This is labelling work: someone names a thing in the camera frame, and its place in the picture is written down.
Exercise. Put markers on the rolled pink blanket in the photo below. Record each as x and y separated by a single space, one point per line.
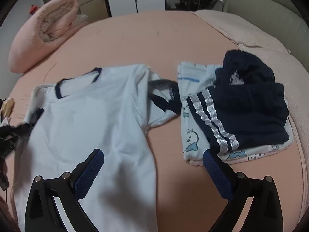
46 30

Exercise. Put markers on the cream waffle blanket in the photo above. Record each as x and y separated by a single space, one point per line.
287 69

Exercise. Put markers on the folded cartoon print pajamas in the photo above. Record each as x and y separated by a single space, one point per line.
192 78

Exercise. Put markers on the beige padded headboard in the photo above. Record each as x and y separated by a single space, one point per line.
279 18

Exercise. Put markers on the pink bed sheet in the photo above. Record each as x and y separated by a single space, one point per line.
187 198

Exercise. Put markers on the beige cabinet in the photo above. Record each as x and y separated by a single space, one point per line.
95 10

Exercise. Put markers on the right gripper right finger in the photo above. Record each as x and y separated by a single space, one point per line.
265 213

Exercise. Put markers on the navy shorts with silver stripes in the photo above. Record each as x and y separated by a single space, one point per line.
244 108

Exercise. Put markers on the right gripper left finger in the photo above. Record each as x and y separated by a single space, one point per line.
42 213

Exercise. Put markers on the light blue navy-trimmed t-shirt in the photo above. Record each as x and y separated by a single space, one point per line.
110 109

